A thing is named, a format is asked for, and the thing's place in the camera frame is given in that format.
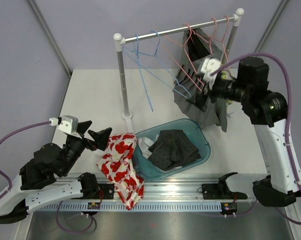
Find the red poppy print skirt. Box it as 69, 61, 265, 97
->
96, 132, 145, 210

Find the white skirt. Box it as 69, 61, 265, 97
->
138, 137, 182, 172

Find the teal plastic basin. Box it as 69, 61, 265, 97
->
132, 118, 211, 181

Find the pink hanger with poppy skirt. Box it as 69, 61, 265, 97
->
162, 23, 208, 93

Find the dark grey dotted skirt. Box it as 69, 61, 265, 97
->
147, 129, 201, 172

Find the blue wire hanger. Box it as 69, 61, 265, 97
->
134, 29, 192, 100
123, 34, 154, 112

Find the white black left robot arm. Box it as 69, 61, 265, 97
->
0, 117, 112, 225

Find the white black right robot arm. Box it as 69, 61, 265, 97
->
198, 56, 301, 208

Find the lemon print skirt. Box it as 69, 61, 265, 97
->
221, 70, 233, 105

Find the silver clothes rack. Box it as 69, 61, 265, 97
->
113, 8, 245, 133

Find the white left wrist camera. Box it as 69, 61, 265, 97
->
49, 115, 80, 137

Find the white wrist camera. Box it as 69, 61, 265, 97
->
49, 115, 80, 137
197, 58, 222, 88

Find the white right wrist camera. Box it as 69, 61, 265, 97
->
197, 58, 222, 88

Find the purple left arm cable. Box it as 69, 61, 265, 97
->
0, 121, 98, 232

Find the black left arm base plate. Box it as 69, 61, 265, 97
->
88, 183, 115, 200

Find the white slotted cable duct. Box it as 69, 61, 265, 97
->
40, 201, 222, 212

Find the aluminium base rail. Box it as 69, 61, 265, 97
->
39, 174, 253, 203

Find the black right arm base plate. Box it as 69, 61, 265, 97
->
197, 183, 248, 201

